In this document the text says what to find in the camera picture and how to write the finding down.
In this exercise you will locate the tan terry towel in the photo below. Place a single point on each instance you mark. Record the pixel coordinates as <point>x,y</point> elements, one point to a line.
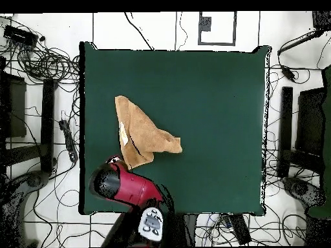
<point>139,129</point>

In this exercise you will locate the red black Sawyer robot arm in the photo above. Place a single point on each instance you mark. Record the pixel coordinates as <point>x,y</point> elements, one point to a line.
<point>129,186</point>

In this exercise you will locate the black flat device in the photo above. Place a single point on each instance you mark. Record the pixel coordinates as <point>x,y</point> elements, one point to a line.
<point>240,230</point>

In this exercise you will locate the black power strip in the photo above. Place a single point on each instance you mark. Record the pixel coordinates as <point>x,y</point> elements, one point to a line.
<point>68,139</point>

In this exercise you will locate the dark grey stand base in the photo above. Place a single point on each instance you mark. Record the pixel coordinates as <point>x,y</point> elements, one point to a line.
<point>300,190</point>
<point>35,179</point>

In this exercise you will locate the dark green tablecloth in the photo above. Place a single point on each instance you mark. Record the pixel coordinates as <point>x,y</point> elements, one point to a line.
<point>207,103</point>

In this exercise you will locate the small dark grey square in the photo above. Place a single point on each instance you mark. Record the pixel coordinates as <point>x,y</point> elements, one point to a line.
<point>205,23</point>

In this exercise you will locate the black power adapter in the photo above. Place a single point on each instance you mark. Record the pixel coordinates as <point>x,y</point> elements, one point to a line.
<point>287,72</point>

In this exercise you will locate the black rod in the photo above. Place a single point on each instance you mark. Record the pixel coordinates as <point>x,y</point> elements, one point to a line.
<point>297,42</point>

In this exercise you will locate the black speckled box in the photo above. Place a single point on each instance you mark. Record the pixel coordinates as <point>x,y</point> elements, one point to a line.
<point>322,20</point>

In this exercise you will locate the black frame bar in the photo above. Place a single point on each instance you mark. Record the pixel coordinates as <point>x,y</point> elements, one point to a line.
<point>47,124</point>
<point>285,129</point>

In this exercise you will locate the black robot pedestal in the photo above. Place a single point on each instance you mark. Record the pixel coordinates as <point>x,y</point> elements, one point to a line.
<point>178,230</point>

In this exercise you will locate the black frame panel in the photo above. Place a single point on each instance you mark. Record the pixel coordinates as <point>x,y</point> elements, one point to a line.
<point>15,108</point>
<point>310,121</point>

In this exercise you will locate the black network switch box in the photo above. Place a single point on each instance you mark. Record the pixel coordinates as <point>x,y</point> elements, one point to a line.
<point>19,35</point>

